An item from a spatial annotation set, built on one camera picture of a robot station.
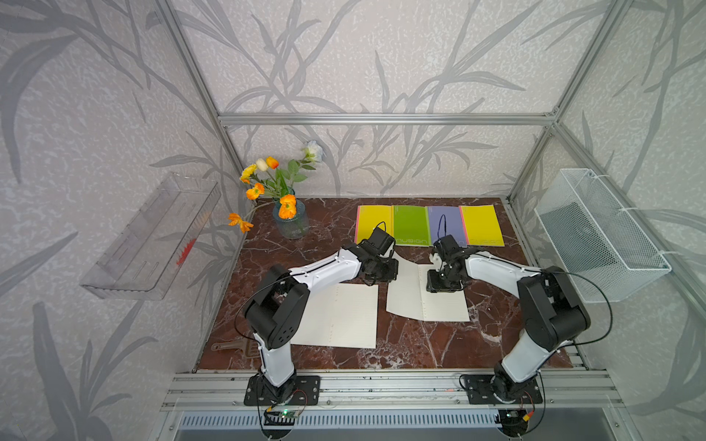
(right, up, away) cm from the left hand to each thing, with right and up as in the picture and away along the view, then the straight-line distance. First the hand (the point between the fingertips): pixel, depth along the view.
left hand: (397, 276), depth 88 cm
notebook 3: (+4, -7, +4) cm, 9 cm away
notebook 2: (-17, -12, -1) cm, 21 cm away
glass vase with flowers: (-42, +30, +5) cm, 52 cm away
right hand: (+12, -4, +6) cm, 14 cm away
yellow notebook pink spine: (+37, +16, +24) cm, 47 cm away
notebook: (-9, +20, +27) cm, 34 cm away
